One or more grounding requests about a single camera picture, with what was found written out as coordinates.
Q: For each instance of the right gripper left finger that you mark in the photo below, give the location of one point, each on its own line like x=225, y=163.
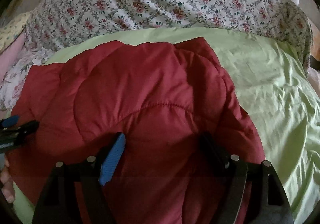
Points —
x=73, y=193

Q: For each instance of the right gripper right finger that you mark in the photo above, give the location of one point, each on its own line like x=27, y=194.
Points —
x=259, y=183

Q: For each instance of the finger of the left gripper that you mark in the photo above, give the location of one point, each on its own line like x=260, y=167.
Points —
x=29, y=128
x=8, y=122

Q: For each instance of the red puffer jacket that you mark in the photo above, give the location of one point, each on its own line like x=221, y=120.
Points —
x=161, y=96

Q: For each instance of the person's left hand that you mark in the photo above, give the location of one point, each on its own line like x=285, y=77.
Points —
x=7, y=183

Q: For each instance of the large flower print sheet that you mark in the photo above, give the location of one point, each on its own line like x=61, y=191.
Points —
x=14, y=79

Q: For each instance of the pink pillow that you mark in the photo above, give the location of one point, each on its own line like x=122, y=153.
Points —
x=10, y=55

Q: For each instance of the yellow floral pillow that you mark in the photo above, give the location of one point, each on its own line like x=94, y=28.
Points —
x=12, y=30

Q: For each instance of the light green bed sheet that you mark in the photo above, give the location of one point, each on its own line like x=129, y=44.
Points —
x=270, y=86

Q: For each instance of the red floral quilt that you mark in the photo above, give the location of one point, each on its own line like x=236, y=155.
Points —
x=57, y=24

